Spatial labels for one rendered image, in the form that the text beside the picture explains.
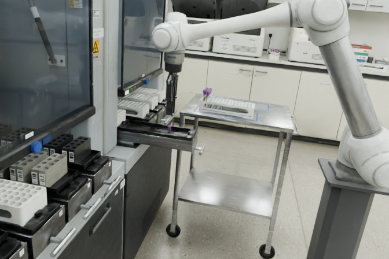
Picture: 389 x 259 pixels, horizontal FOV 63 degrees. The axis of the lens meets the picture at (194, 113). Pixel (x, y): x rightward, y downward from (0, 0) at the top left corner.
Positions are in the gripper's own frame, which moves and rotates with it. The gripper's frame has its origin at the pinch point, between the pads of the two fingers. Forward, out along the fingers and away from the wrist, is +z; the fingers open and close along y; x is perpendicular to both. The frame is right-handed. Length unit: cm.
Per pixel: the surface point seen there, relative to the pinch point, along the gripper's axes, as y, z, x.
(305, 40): -226, -23, 87
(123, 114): 3.3, 6.1, -21.7
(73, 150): 50, 4, -19
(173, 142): 10.9, 12.6, 5.2
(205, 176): -56, 63, 13
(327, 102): -225, 40, 121
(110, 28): 20.5, -33.9, -20.3
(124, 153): 18.3, 18.0, -14.4
